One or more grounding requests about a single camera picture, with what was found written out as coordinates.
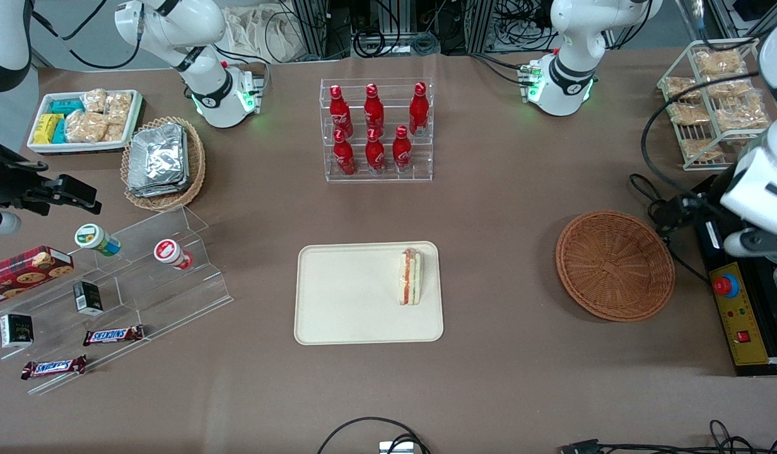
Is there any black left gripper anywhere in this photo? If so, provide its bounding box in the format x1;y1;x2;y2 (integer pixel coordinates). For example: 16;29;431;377
652;191;735;238

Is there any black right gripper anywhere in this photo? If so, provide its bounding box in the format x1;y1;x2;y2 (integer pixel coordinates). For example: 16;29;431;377
0;125;102;215

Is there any triangle layered sandwich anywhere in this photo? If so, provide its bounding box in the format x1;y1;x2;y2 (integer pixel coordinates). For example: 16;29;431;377
398;248;423;307

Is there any round brown wicker basket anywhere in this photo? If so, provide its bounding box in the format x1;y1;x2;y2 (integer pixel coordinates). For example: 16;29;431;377
556;211;676;323

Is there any oval light wicker basket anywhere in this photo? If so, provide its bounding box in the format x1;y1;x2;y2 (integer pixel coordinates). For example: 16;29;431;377
120;116;206;212

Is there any cream plastic serving tray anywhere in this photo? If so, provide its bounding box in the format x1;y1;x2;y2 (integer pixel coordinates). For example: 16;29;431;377
294;241;445;346

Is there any green sunflower lid cup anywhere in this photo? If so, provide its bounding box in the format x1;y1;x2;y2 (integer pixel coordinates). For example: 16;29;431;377
74;223;122;257

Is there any black counter machine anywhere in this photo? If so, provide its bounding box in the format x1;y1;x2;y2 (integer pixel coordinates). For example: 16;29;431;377
686;173;777;377

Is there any yellow snack packet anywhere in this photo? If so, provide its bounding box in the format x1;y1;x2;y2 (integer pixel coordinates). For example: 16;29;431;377
33;113;65;145

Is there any foil wrapped pack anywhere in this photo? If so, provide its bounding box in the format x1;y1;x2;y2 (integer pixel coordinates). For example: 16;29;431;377
127;122;190;190
126;180;191;199

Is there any white rectangular snack bin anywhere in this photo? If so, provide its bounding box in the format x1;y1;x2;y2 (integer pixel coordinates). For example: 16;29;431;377
27;89;144;156

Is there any red tartan cookie box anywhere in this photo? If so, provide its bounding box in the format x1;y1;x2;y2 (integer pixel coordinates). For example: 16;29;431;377
0;245;75;308

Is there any small dark tea box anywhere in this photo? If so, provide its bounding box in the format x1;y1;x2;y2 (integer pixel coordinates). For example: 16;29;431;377
73;281;104;316
0;313;35;349

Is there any red lid yogurt cup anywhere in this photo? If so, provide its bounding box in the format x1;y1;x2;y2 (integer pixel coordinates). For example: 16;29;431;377
153;238;194;271

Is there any yellow control panel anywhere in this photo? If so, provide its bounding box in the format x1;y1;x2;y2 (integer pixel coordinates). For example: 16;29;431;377
708;262;771;367

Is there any clear acrylic stepped shelf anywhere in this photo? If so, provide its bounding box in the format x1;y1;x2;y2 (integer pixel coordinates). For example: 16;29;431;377
0;205;233;397

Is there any Snickers chocolate bar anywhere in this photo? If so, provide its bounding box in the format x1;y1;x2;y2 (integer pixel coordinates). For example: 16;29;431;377
21;355;88;380
83;324;145;347

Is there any beige cloth bag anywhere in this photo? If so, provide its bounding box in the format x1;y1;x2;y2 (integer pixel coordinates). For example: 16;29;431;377
223;3;308;64

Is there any clear acrylic bottle rack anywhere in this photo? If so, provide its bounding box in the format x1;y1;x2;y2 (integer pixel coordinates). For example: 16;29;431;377
320;78;435;183

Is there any red cola bottle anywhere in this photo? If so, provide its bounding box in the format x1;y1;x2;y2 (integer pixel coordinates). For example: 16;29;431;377
333;129;356;177
329;84;354;138
392;125;412;172
364;83;385;136
365;128;386;175
409;82;429;137

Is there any white wire rack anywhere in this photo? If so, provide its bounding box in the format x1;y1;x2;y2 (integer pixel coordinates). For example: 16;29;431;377
657;39;774;172

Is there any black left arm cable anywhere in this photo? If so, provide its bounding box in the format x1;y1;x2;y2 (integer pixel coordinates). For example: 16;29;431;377
628;73;761;283

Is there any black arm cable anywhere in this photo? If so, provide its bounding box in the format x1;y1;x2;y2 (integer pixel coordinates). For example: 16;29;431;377
628;73;761;283
32;0;143;70

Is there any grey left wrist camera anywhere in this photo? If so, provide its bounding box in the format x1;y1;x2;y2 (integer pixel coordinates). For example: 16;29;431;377
724;229;777;259

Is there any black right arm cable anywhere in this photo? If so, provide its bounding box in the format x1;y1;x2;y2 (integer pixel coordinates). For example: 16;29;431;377
32;0;143;70

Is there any black cable with connector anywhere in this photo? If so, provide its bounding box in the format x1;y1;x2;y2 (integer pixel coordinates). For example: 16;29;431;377
559;419;777;454

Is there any aluminium frame post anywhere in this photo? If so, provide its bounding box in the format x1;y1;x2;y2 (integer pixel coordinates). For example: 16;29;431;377
293;0;329;59
465;0;495;54

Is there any coiled black cable bundle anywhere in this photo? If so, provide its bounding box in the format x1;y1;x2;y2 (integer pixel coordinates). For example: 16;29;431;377
353;25;441;57

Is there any black looped table cable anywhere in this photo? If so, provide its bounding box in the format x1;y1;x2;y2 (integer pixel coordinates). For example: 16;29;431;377
317;416;431;454

